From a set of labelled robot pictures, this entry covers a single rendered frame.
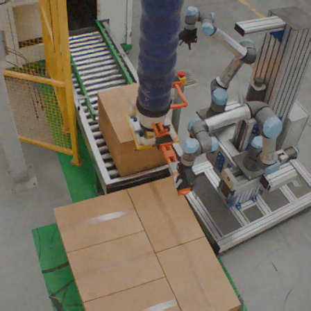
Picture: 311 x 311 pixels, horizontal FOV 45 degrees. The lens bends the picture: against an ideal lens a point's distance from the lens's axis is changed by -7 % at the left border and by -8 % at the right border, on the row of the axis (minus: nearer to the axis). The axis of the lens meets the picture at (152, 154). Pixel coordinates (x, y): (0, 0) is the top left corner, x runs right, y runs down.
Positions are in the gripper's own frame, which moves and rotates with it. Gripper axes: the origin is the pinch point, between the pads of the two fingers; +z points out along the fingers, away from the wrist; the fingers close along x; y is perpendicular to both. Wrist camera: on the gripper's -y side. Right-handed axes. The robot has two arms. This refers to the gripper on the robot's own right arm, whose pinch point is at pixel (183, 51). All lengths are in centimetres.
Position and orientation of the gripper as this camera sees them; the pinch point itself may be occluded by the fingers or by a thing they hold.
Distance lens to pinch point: 282.9
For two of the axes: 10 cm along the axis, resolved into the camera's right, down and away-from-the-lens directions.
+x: -4.5, -7.0, 5.6
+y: 8.9, -3.1, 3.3
